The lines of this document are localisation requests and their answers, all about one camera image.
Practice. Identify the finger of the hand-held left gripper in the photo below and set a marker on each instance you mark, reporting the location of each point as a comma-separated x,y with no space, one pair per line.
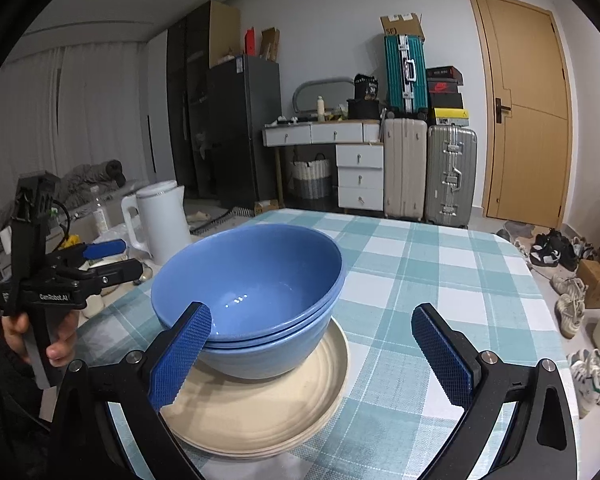
105,248
122,271

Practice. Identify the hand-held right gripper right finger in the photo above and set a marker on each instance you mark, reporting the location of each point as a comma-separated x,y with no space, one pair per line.
440,355

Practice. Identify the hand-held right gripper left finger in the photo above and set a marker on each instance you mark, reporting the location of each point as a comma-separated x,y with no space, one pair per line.
180,355

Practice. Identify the blue bowl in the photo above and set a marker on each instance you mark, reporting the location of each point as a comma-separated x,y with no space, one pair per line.
260,270
325,317
260,360

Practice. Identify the person's left forearm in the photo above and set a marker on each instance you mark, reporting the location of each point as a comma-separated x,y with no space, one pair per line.
5,390

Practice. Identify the person's left hand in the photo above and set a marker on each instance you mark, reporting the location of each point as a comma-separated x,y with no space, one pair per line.
62,345

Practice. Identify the clear water bottle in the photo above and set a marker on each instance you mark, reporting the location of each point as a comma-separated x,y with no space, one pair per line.
101,210

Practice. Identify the cream mug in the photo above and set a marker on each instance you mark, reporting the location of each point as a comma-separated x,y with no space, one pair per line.
92,306

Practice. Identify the white electric kettle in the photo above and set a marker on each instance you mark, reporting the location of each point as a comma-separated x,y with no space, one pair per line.
160,220

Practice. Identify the grey blanket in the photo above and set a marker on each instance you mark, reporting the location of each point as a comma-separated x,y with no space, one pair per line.
95,177

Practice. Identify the teal checked tablecloth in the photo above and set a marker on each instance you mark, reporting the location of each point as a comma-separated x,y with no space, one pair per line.
420,270

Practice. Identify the dotted floor rug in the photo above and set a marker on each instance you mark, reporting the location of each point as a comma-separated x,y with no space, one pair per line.
225,217

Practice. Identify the white curtain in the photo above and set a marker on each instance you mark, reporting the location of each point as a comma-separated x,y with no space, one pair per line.
55,110

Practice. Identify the scattered shoes group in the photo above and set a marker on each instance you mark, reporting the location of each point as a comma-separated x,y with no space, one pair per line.
550,255

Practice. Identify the small cardboard box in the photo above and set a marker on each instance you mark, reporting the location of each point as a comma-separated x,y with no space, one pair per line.
266,206

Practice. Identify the brown sealed cardboard box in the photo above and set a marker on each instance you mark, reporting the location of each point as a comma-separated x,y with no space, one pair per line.
594,282

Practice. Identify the black wardrobe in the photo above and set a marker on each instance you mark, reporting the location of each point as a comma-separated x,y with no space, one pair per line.
190,100

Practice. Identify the silver suitcase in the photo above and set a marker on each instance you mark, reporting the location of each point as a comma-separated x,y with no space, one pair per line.
450,175

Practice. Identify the dark grey refrigerator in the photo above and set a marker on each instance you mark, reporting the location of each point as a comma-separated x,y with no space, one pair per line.
245,130

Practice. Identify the beige suitcase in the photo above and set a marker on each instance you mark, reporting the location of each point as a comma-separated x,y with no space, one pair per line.
405,170

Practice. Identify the grey white woven basket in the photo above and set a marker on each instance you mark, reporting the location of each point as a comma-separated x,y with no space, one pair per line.
310,177

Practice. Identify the white drawer dresser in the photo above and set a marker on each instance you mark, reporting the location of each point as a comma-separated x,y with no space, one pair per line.
355,160

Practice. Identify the yellow black shoe box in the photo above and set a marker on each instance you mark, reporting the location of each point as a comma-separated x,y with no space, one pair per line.
450,117

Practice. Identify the red bottle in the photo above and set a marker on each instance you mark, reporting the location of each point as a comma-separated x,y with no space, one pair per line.
250,42

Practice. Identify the cream bottle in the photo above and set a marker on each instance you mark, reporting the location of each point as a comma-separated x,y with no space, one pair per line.
321,109

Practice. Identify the oval mirror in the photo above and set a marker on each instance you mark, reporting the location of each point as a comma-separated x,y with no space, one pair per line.
310,90

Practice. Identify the wooden door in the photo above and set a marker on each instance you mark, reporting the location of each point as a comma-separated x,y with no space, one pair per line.
525,110

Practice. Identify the tall brown carton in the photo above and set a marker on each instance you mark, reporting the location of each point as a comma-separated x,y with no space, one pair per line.
270,44

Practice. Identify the black bag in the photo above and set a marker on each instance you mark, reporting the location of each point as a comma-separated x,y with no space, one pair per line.
365,97

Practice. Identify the black red shoe box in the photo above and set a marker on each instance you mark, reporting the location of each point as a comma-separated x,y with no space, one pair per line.
445,74

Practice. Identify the teal suitcase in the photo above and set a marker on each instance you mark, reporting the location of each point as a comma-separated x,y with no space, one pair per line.
405,75

